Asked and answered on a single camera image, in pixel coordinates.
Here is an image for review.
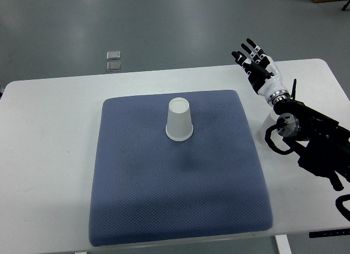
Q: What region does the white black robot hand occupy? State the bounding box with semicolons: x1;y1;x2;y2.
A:
231;38;290;107

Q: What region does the white paper cup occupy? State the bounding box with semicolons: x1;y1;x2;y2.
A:
256;110;282;146
165;97;194;142

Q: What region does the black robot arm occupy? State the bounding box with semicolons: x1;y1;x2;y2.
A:
265;80;349;191

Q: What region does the white paper cup on cushion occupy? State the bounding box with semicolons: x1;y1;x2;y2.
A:
165;97;194;142

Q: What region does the black tripod leg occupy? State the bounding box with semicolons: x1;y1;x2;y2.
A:
341;0;350;11

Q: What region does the lower metal floor plate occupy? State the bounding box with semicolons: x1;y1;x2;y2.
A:
106;61;121;72

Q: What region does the metal floor plate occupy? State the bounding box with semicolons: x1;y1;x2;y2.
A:
106;50;121;60
106;61;121;72

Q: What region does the upper metal floor plate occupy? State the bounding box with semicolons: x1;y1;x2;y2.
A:
106;50;121;60

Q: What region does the blue fabric cushion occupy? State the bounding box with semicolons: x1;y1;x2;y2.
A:
89;90;273;246

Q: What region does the white table leg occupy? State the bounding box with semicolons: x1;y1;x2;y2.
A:
275;234;292;254

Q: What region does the black desk control panel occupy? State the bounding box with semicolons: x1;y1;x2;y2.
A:
308;228;350;239

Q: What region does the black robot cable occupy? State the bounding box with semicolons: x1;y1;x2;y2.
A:
264;124;299;155

